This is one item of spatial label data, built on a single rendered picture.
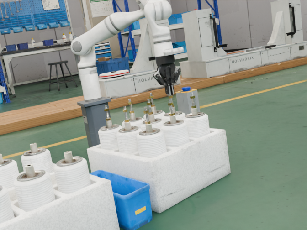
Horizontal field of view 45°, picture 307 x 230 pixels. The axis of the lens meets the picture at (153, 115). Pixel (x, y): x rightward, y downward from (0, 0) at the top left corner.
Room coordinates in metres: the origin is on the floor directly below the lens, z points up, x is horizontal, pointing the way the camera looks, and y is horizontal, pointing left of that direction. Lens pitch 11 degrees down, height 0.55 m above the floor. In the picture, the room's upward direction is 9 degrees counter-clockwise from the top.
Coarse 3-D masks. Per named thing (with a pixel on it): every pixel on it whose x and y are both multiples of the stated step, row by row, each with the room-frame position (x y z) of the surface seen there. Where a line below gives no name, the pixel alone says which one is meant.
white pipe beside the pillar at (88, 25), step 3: (84, 0) 7.66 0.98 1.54; (84, 3) 7.66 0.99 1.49; (84, 6) 7.66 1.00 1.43; (84, 9) 7.66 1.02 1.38; (87, 12) 7.67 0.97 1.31; (87, 15) 7.66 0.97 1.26; (87, 18) 7.66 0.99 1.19; (87, 21) 7.65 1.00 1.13; (87, 24) 7.64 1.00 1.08; (87, 27) 7.65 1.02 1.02; (90, 27) 7.67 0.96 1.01
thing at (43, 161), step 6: (48, 150) 1.24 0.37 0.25; (24, 156) 1.20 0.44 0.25; (30, 156) 1.18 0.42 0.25; (36, 156) 1.18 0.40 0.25; (42, 156) 1.19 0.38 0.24; (48, 156) 1.21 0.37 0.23; (24, 162) 1.19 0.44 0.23; (30, 162) 1.18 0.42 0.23; (36, 162) 1.18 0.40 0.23; (42, 162) 1.19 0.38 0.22; (48, 162) 1.20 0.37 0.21; (24, 168) 1.19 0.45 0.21; (36, 168) 1.18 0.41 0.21; (42, 168) 1.18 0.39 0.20; (48, 168) 1.20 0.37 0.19
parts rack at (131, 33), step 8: (112, 0) 6.98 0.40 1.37; (200, 0) 7.74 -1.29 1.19; (216, 0) 7.23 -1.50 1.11; (128, 8) 6.50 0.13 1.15; (200, 8) 7.75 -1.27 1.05; (216, 8) 7.22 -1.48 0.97; (216, 16) 7.24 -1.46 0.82; (176, 24) 6.86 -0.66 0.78; (120, 32) 7.00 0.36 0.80; (128, 32) 6.70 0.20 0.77; (136, 32) 6.52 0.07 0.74; (120, 40) 7.01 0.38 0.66; (128, 40) 6.69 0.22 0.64; (120, 48) 7.01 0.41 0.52; (176, 56) 6.81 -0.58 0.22; (184, 56) 6.88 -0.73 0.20
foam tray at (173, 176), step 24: (192, 144) 1.27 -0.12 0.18; (216, 144) 1.35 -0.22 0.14; (96, 168) 1.40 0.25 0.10; (120, 168) 1.28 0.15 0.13; (144, 168) 1.17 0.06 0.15; (168, 168) 1.18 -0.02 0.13; (192, 168) 1.26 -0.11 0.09; (216, 168) 1.34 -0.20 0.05; (168, 192) 1.17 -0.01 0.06; (192, 192) 1.25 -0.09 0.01
